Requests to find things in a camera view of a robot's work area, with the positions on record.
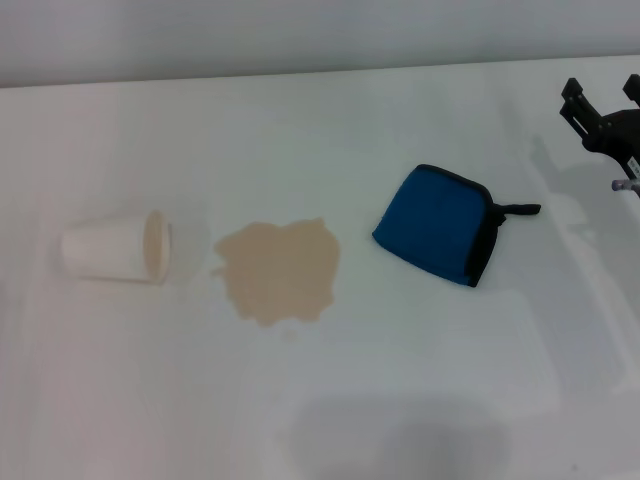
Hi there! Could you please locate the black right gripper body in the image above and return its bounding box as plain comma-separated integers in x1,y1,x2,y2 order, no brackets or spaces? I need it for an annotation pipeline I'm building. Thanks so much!
585,105,640,159

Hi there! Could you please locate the blue rag with black trim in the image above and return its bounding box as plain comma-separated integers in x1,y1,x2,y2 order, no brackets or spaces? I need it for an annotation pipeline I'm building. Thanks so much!
370,163,543,289

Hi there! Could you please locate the white paper cup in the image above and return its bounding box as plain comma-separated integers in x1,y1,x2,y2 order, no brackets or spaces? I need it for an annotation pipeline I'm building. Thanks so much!
60,209,174,287

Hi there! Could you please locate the brown liquid stain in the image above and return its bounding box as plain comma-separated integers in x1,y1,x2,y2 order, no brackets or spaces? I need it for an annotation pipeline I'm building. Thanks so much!
209,216,342,329

